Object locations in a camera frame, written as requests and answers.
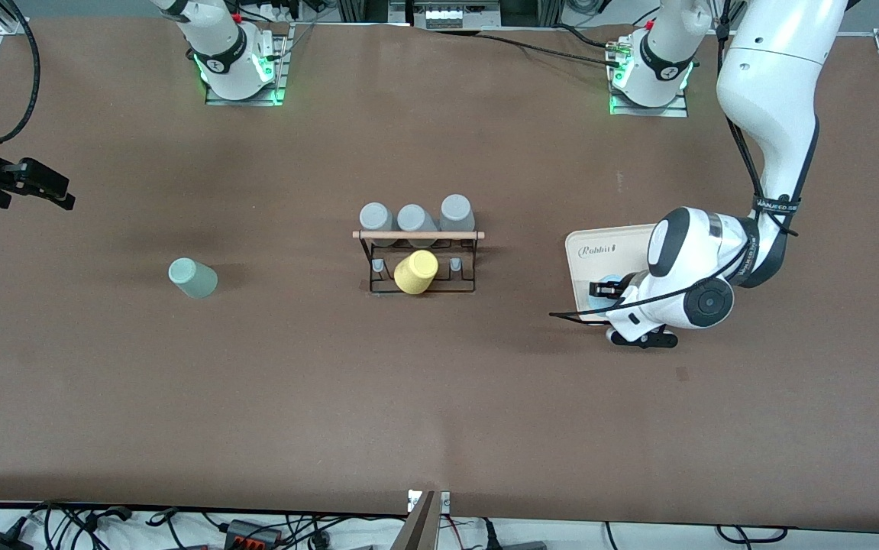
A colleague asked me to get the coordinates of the light blue cup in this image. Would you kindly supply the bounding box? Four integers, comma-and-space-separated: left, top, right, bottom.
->
588, 273, 629, 318

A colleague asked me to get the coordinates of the pale green cup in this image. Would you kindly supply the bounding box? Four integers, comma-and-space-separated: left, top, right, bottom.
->
168, 257, 219, 299

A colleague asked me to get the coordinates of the beige rectangular tray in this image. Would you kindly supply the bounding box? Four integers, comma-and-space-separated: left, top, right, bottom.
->
565, 223, 665, 327

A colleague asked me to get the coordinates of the grey cup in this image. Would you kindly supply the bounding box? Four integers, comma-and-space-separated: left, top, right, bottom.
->
359, 202, 394, 247
439, 193, 477, 247
396, 203, 440, 249

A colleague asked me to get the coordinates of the yellow cup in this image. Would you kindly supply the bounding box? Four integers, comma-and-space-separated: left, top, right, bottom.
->
393, 249, 440, 296

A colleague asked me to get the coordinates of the white power strip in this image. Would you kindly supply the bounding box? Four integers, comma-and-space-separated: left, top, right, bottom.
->
412, 0, 503, 30

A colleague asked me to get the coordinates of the black orange connector block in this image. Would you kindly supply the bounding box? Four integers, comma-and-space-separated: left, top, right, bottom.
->
224, 519, 285, 548

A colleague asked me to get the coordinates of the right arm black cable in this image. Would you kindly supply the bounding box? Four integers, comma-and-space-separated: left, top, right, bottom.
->
0, 0, 41, 146

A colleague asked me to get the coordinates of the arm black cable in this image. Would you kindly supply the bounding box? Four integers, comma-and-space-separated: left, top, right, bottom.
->
550, 0, 822, 325
0, 0, 41, 146

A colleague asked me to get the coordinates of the left arm aluminium base plate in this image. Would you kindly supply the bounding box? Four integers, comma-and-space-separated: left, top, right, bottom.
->
609, 34, 690, 118

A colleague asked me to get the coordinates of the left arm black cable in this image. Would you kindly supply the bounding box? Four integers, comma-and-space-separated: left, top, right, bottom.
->
550, 0, 822, 325

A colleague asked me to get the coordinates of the black wire cup rack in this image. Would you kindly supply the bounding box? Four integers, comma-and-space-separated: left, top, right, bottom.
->
352, 229, 486, 296

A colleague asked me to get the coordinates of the right arm aluminium base plate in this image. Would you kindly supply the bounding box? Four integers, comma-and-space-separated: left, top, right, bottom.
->
205, 23, 291, 107

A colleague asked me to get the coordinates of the black braided table cable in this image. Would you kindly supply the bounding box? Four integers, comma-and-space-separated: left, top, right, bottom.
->
476, 31, 625, 66

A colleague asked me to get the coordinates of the black floor cable loop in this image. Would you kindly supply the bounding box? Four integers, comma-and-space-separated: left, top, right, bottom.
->
716, 526, 790, 545

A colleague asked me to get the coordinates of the white pole bracket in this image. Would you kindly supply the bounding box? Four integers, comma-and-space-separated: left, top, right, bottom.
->
407, 489, 451, 514

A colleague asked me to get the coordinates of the tan camera stand pole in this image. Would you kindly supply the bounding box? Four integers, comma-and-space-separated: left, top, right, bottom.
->
392, 490, 440, 550

